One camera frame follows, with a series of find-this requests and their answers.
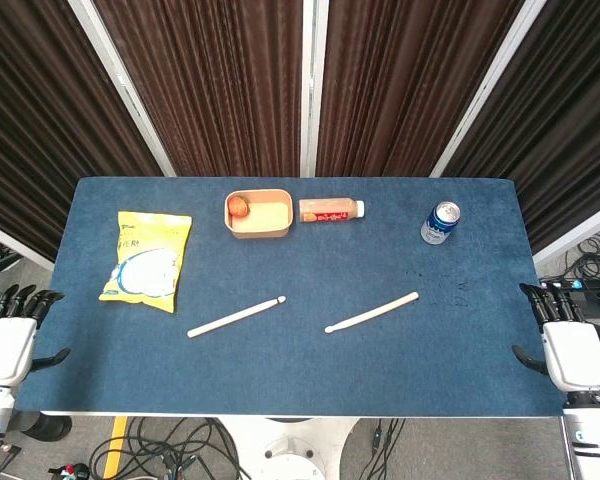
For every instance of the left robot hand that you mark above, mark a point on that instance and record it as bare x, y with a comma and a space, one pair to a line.
7, 350

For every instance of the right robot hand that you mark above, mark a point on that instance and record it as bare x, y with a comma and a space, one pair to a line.
575, 355

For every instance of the wooden drumstick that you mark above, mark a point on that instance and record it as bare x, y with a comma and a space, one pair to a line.
235, 318
372, 312

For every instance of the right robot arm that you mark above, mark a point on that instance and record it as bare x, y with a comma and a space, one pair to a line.
592, 435

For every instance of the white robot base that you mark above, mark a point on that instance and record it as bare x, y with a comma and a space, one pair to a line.
290, 450

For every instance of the black power strip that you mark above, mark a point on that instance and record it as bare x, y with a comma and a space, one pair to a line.
587, 295

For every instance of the yellow floor tape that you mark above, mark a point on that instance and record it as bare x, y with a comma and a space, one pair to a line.
115, 445

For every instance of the yellow chips bag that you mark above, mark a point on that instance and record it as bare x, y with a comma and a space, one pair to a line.
145, 260

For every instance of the blue white drink can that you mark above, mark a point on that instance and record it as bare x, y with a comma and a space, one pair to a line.
440, 225

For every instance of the brown curtain screen panel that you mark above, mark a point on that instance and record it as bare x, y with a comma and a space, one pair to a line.
215, 85
560, 125
25, 125
405, 85

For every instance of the red apple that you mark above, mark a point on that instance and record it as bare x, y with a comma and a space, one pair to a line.
239, 207

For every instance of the blue table cloth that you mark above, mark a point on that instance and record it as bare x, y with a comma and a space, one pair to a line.
300, 370

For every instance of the orange juice bottle red label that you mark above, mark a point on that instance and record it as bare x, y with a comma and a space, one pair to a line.
330, 211

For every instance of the brown paper food box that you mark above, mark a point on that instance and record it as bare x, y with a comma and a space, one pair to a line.
265, 220

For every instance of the white screen frame rail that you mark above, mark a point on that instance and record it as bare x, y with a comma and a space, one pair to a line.
15, 242
575, 232

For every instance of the white screen frame post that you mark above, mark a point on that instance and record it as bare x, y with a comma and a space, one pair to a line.
125, 90
312, 85
485, 95

